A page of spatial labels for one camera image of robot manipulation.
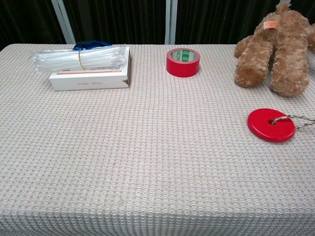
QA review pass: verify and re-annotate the yellow rubber band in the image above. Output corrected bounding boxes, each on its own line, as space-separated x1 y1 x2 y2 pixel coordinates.
78 50 87 70

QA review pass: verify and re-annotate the black pleated curtain panel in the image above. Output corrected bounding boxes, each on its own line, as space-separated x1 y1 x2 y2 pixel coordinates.
62 0 168 45
175 0 315 45
0 0 66 51

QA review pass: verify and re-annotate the bundle of wrapped white straws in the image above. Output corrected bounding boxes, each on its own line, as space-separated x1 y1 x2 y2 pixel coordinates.
30 45 130 74

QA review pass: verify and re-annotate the brown teddy bear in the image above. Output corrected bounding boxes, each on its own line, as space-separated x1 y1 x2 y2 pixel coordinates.
234 1 315 97

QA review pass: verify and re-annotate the beige woven tablecloth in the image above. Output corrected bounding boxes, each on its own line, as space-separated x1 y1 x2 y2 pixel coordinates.
0 44 315 236

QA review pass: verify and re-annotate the red tape roll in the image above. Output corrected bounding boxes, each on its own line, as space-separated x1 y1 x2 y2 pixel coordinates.
166 47 201 78

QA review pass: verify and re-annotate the blue pouch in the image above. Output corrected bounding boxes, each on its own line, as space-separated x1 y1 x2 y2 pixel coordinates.
72 40 112 51

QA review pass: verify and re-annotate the white cardboard box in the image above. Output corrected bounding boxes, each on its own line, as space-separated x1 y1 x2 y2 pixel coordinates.
49 46 131 91

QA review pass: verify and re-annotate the red disc with hole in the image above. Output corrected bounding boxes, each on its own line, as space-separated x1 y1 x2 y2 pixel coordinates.
247 108 296 143

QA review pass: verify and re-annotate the grey metal frame post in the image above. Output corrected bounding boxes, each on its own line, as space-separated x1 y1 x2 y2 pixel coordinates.
164 0 178 45
51 0 76 45

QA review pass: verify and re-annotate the braided beige rope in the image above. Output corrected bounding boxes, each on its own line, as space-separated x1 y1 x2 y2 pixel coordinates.
270 115 315 129

